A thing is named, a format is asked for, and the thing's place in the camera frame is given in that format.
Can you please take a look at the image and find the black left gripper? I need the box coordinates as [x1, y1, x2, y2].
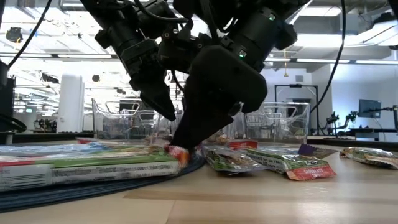
[119, 39, 177, 122]

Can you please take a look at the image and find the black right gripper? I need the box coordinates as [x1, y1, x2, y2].
[170, 45, 268, 149]

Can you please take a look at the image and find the orange peanut butter granola bar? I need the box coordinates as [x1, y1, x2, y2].
[203, 133, 231, 146]
[340, 146, 398, 170]

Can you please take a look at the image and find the blue-green granola bar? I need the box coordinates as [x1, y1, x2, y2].
[201, 144, 268, 174]

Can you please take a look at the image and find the clear plastic bin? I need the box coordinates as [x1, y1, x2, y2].
[169, 102, 246, 147]
[91, 98, 175, 146]
[244, 101, 311, 146]

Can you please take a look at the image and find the white room pillar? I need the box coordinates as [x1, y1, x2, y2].
[57, 73, 85, 134]

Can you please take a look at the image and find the yellow hanging pendant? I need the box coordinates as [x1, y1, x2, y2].
[282, 48, 289, 78]

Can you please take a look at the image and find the round dark blue placemat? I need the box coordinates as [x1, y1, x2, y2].
[0, 152, 206, 214]

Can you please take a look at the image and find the black ceiling fixture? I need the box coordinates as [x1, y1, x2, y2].
[5, 26, 24, 44]

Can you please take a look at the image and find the background computer monitor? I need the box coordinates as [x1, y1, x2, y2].
[358, 98, 382, 119]

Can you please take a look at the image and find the black background stand frame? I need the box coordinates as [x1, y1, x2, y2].
[274, 83, 320, 131]

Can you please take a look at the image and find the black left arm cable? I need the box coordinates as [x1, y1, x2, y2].
[6, 0, 53, 68]

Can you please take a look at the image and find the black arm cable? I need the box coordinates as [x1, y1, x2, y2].
[309, 0, 348, 114]
[6, 0, 53, 68]

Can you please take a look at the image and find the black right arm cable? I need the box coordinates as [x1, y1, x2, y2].
[309, 0, 348, 114]

